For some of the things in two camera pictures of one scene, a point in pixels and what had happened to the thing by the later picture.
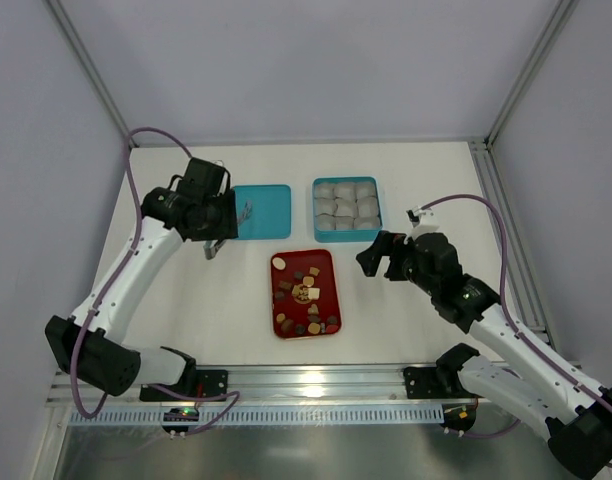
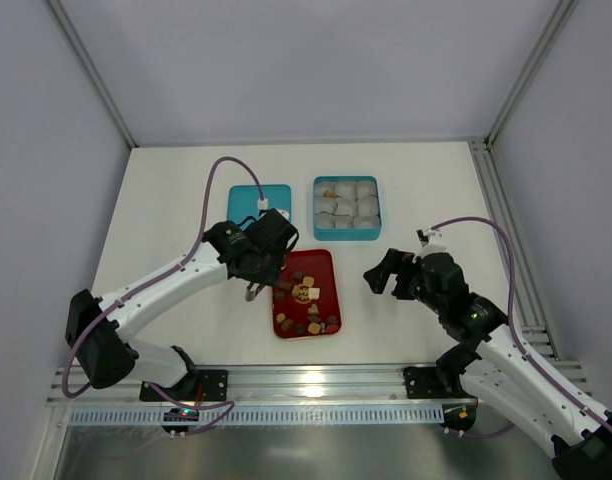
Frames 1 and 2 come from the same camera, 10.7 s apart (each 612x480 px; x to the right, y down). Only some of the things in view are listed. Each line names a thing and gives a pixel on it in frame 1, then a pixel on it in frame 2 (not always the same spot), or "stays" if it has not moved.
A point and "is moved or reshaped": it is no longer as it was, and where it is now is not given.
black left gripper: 228,215 → 259,275
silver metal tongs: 211,246 is moved or reshaped
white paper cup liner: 326,191 stays
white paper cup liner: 366,190 stays
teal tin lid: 263,211 stays
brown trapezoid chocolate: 286,325 stays
